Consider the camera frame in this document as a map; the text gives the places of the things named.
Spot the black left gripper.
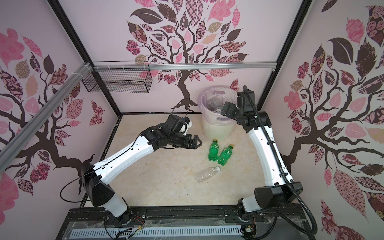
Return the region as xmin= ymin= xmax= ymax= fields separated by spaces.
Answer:
xmin=168 ymin=132 xmax=202 ymax=150

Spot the clear bottle white cap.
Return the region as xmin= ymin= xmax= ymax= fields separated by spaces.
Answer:
xmin=195 ymin=167 xmax=221 ymax=183

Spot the clear bottle green label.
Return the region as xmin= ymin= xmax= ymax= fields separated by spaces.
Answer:
xmin=207 ymin=96 xmax=224 ymax=113

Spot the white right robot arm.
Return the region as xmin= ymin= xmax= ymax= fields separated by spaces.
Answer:
xmin=221 ymin=90 xmax=303 ymax=213

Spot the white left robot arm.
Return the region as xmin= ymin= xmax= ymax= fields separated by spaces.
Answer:
xmin=80 ymin=115 xmax=203 ymax=218

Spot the white ribbed waste bin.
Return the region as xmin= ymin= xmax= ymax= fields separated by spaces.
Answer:
xmin=202 ymin=117 xmax=235 ymax=141

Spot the pink plastic bin liner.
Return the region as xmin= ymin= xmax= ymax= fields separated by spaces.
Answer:
xmin=198 ymin=86 xmax=237 ymax=126

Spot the green soda bottle left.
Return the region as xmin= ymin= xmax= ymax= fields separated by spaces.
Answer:
xmin=208 ymin=139 xmax=219 ymax=162

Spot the green soda bottle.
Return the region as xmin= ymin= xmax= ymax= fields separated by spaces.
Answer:
xmin=217 ymin=145 xmax=234 ymax=166
xmin=208 ymin=139 xmax=219 ymax=162

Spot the green soda bottle right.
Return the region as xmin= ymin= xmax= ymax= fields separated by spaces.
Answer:
xmin=217 ymin=145 xmax=234 ymax=166

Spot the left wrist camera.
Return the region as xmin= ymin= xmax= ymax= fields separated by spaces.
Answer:
xmin=179 ymin=117 xmax=193 ymax=136

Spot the black wire mesh basket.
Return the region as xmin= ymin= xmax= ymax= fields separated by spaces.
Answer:
xmin=82 ymin=60 xmax=153 ymax=94

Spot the silver aluminium rail back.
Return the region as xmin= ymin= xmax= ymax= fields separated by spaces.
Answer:
xmin=93 ymin=62 xmax=277 ymax=71

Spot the silver aluminium rail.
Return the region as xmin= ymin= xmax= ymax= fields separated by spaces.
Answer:
xmin=1 ymin=63 xmax=92 ymax=173
xmin=93 ymin=62 xmax=277 ymax=71

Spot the white slotted cable duct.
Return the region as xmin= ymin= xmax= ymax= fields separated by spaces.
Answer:
xmin=67 ymin=226 xmax=243 ymax=240

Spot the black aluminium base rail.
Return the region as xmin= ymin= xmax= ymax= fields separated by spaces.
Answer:
xmin=64 ymin=203 xmax=304 ymax=226

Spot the silver aluminium rail left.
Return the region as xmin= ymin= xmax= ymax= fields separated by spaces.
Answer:
xmin=1 ymin=63 xmax=92 ymax=173

